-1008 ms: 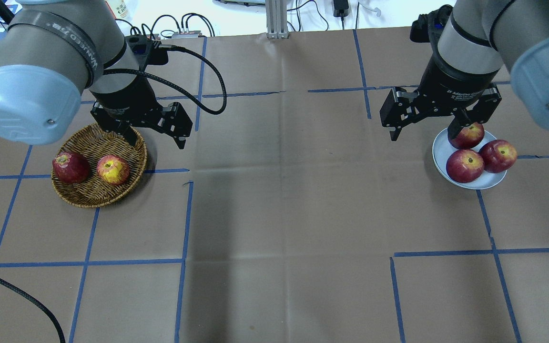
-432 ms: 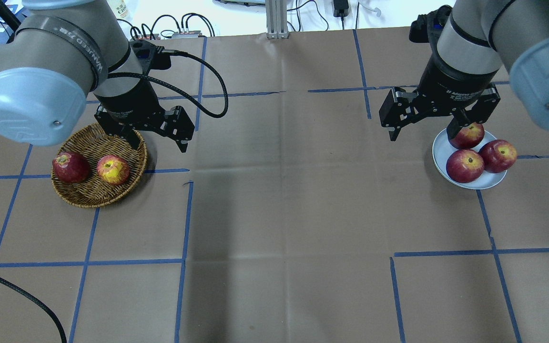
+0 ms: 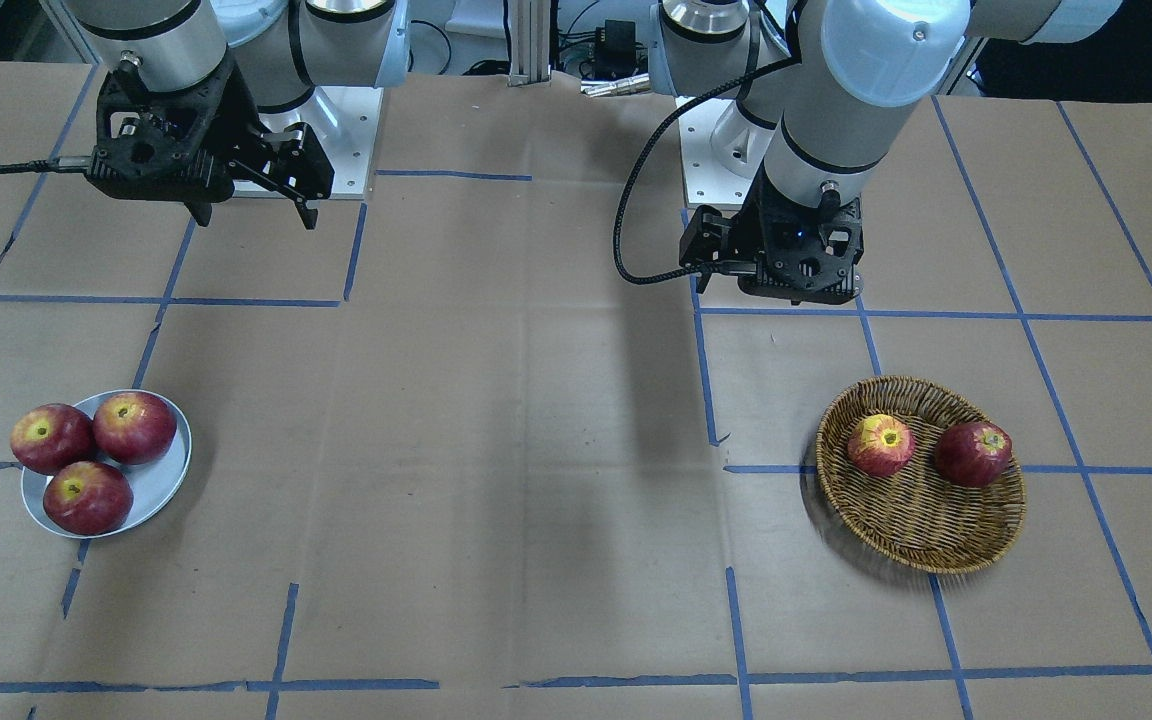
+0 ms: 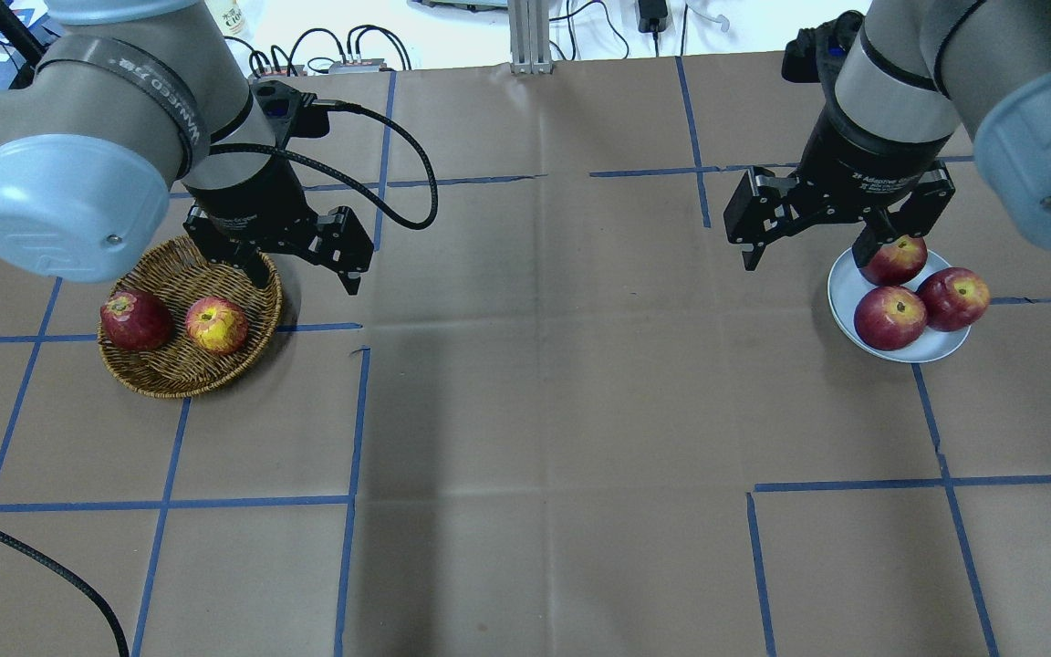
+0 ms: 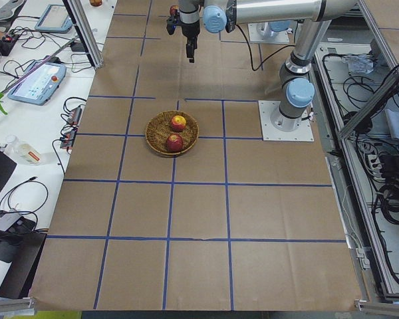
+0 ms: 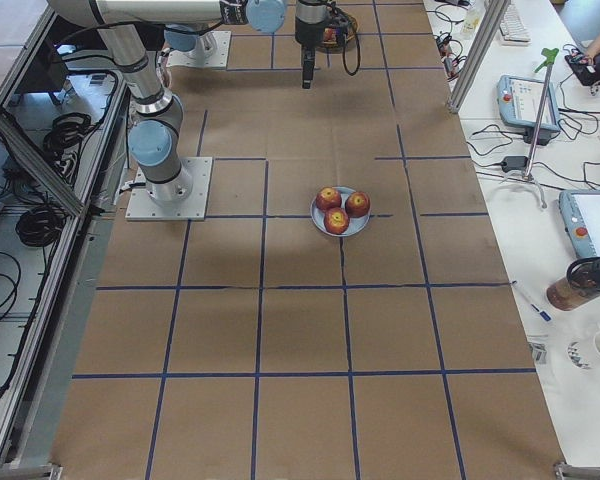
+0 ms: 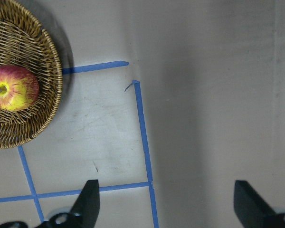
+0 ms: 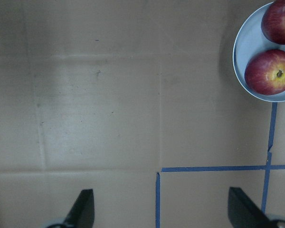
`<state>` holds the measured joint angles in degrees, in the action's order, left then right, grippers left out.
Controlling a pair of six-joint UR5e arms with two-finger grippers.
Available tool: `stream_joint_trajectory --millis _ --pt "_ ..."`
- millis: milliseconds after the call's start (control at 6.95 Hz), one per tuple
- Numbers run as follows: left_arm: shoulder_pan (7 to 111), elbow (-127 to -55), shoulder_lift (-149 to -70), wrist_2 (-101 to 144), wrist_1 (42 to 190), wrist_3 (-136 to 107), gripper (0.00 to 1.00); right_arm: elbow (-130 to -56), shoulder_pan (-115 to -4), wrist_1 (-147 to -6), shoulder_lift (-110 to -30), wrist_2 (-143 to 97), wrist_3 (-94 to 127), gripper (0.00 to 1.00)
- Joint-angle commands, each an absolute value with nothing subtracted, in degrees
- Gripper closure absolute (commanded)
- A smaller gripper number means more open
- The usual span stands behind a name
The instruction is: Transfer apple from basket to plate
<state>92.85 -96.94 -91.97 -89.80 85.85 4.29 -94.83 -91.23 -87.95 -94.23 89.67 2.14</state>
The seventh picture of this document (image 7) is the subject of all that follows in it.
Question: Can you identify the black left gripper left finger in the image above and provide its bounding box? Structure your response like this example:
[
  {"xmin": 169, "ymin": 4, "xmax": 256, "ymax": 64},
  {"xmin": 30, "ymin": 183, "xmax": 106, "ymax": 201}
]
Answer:
[{"xmin": 41, "ymin": 180, "xmax": 100, "ymax": 228}]

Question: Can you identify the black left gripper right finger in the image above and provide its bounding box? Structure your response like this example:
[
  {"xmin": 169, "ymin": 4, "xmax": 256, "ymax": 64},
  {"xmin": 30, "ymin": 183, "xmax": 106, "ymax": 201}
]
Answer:
[{"xmin": 234, "ymin": 180, "xmax": 285, "ymax": 228}]

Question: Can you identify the red yellow apple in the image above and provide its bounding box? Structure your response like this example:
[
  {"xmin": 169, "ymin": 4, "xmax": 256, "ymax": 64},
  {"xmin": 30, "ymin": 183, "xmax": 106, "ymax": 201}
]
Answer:
[{"xmin": 0, "ymin": 65, "xmax": 39, "ymax": 112}]

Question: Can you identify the brown wicker basket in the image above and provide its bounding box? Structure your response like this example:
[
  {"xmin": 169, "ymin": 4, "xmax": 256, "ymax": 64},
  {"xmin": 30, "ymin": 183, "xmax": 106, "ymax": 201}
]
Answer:
[{"xmin": 0, "ymin": 0, "xmax": 63, "ymax": 149}]

